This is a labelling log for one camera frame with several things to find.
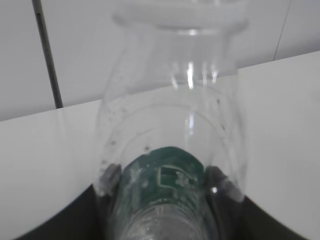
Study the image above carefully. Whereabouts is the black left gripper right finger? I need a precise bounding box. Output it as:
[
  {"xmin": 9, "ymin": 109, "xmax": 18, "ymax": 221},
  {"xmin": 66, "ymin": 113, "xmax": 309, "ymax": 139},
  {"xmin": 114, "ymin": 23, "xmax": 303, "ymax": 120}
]
[{"xmin": 204, "ymin": 166, "xmax": 306, "ymax": 240}]

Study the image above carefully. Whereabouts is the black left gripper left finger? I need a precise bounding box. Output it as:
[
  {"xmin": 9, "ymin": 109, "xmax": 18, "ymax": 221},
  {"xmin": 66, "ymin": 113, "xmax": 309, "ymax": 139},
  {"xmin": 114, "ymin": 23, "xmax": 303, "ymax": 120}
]
[{"xmin": 12, "ymin": 183, "xmax": 111, "ymax": 240}]

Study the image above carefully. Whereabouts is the clear water bottle green label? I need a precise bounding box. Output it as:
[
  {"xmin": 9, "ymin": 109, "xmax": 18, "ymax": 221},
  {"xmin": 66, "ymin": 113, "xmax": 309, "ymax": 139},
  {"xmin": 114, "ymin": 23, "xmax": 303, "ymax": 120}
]
[{"xmin": 93, "ymin": 0, "xmax": 248, "ymax": 240}]

